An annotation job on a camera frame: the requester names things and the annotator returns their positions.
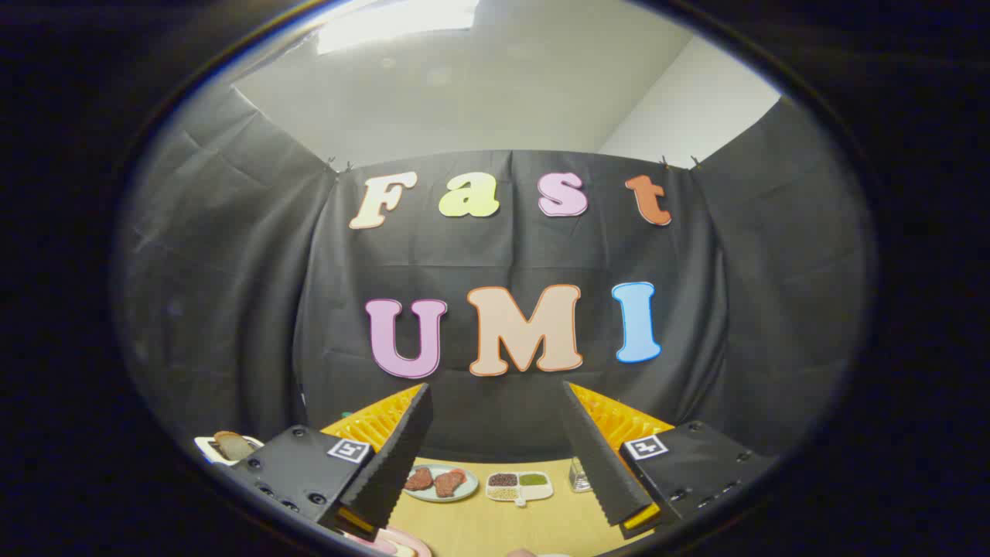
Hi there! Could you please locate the cream toaster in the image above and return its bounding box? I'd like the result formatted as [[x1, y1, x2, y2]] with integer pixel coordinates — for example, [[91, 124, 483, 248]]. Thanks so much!
[[193, 436, 264, 467]]

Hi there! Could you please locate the pale green plate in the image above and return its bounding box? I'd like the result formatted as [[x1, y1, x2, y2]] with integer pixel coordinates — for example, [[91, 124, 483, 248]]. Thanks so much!
[[402, 464, 480, 504]]

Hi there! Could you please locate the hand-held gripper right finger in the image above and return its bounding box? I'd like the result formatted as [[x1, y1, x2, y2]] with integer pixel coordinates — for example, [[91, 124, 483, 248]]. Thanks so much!
[[562, 381, 778, 540]]

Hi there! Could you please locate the bread slice brown crust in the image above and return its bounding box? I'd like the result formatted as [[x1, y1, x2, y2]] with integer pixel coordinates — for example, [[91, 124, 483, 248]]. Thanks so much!
[[213, 431, 256, 461]]

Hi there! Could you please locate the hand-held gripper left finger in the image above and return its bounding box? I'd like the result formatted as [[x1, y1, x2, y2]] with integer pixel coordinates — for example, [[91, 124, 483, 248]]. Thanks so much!
[[230, 382, 434, 542]]

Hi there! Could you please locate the pink plate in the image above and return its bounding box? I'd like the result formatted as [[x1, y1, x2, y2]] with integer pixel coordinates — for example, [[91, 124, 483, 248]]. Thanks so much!
[[344, 526, 432, 557]]

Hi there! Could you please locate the white divided dish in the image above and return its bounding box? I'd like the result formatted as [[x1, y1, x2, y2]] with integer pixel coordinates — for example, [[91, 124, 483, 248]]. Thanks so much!
[[485, 470, 555, 508]]

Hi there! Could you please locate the black backdrop cloth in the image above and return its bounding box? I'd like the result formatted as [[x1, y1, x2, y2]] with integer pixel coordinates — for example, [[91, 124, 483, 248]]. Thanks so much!
[[112, 85, 879, 465]]

